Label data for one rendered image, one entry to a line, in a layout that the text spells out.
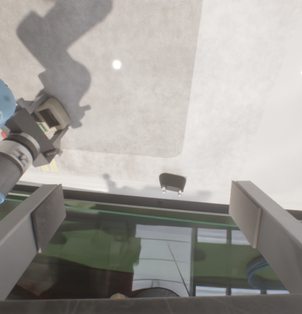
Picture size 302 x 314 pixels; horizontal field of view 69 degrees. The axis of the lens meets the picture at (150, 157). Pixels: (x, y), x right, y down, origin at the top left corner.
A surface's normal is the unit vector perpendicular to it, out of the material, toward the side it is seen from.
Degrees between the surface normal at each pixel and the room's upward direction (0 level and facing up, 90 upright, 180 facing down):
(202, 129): 0
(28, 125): 90
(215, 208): 26
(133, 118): 0
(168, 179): 74
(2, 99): 90
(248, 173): 1
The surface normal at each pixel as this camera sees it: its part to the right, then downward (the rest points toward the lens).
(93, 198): -0.08, 0.22
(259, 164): -0.05, 0.63
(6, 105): 0.82, -0.38
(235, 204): -1.00, 0.02
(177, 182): 0.14, -0.55
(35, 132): 0.93, -0.22
